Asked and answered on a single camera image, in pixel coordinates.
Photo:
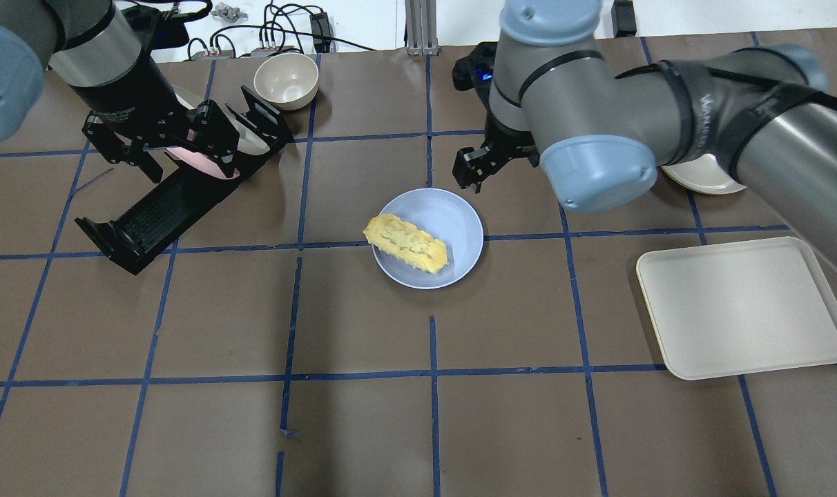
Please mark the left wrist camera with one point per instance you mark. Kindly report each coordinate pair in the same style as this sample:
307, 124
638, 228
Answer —
157, 29

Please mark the cream plate in rack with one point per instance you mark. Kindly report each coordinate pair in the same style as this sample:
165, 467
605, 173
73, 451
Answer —
249, 142

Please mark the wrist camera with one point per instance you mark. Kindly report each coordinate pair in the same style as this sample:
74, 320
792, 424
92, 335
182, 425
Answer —
475, 70
157, 29

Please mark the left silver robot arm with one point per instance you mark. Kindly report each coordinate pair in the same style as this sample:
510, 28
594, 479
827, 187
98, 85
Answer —
91, 46

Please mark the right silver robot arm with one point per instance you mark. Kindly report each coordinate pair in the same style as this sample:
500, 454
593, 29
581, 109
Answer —
763, 112

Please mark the white rectangular tray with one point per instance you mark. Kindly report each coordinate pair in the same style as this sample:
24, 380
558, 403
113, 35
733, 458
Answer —
739, 307

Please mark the blue round plate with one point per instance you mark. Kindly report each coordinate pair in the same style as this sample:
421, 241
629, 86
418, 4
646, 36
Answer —
447, 217

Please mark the cream round plate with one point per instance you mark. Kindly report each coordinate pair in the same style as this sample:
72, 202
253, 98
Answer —
703, 176

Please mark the black dish rack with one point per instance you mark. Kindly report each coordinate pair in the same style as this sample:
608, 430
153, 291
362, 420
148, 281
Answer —
133, 240

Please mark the cream bowl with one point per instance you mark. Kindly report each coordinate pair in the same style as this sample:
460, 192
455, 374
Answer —
290, 81

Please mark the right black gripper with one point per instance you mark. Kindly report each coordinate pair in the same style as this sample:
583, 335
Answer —
507, 140

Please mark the aluminium frame post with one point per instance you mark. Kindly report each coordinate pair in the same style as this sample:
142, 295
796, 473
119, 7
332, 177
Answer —
421, 28

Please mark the orange striped bread loaf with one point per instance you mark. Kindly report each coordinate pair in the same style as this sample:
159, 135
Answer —
406, 242

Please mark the pink plate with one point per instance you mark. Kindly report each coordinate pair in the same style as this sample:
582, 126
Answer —
200, 162

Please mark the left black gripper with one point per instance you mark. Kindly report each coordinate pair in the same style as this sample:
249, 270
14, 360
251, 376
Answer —
123, 93

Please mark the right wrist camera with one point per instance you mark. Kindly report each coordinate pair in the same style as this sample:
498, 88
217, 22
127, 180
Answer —
475, 70

